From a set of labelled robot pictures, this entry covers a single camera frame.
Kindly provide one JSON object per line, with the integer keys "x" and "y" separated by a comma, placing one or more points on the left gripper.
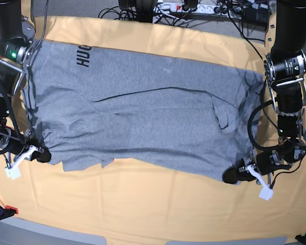
{"x": 267, "y": 162}

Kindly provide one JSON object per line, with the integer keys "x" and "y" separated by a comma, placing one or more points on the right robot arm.
{"x": 17, "y": 47}

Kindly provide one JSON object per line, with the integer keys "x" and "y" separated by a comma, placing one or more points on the grey t-shirt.
{"x": 91, "y": 105}

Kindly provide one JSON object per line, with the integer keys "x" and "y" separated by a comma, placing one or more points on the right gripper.
{"x": 15, "y": 147}

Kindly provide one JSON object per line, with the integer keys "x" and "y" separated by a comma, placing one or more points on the yellow table cloth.
{"x": 132, "y": 202}

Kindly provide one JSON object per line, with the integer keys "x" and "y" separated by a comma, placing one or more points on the white power strip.
{"x": 201, "y": 10}

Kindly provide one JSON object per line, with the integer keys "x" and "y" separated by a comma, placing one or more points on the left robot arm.
{"x": 285, "y": 67}

